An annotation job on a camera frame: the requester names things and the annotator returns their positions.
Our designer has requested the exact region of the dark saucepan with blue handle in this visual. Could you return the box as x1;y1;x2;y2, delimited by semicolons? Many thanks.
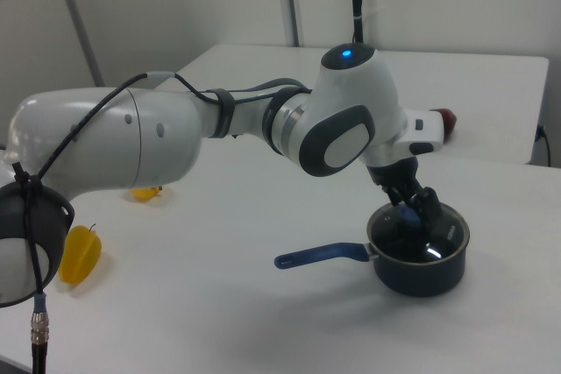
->
273;201;471;298

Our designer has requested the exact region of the black wall power cable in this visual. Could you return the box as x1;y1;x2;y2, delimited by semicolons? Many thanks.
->
535;123;552;167

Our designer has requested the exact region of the red emergency stop button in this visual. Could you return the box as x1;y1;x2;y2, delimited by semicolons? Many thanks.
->
431;107;458;137

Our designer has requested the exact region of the yellow bell pepper with stem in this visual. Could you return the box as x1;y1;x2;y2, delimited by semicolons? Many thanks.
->
128;186;164;204

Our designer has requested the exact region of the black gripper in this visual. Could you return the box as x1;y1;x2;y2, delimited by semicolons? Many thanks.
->
366;155;450;239

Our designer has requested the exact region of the white background table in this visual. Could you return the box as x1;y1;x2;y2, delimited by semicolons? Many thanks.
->
153;44;550;166

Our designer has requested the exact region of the yellow starfruit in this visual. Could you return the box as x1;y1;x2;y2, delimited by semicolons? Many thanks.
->
58;223;103;285

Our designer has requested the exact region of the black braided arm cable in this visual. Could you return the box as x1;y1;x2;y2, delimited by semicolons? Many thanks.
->
11;70;313;374

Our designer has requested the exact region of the glass lid with blue knob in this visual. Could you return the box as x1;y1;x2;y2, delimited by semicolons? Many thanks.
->
366;201;465;266

